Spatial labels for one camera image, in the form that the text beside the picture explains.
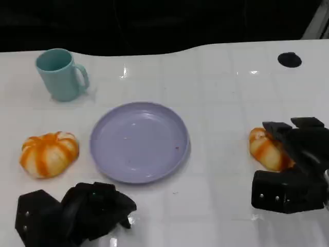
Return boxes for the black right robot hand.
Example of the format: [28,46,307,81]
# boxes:
[262,117,329,181]

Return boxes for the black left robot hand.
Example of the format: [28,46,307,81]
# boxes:
[61,182,138,242]

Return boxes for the orange and white bread roll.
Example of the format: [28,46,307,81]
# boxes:
[248,127,295,172]
[20,131,80,180]

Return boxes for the lilac plate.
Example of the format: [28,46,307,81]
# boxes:
[89,101,191,185]

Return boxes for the black round table grommet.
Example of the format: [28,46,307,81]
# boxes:
[277,52,302,68]

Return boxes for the white furniture leg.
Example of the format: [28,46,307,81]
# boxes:
[300,0,329,41]

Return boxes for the pale green mug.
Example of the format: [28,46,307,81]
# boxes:
[35,48,90,102]

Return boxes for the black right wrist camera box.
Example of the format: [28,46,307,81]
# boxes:
[251,166,326,215]

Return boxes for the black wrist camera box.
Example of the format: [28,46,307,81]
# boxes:
[15,189,65,247]
[251,166,326,215]

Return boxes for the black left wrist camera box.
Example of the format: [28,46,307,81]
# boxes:
[15,189,65,247]

